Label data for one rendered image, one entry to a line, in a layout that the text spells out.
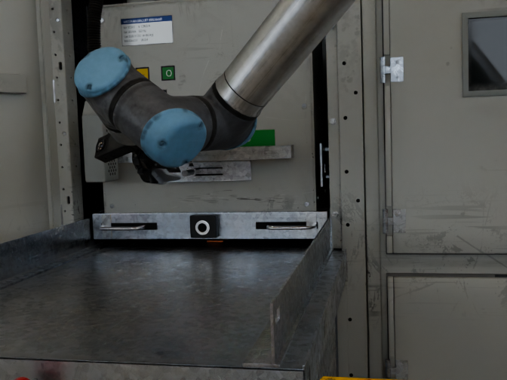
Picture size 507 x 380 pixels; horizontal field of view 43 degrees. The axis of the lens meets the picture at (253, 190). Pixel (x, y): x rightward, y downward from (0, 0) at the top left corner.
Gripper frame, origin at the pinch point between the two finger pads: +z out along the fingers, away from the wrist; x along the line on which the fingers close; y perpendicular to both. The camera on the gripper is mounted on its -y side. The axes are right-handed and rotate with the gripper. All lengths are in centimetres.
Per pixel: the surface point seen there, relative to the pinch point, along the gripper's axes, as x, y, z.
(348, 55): 24.8, 37.7, -3.9
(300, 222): -2.9, 26.4, 16.7
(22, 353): -44, 2, -40
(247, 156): 8.1, 16.0, 6.7
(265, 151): 8.8, 19.9, 6.3
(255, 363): -44, 30, -41
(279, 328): -40, 32, -40
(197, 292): -28.2, 14.6, -14.3
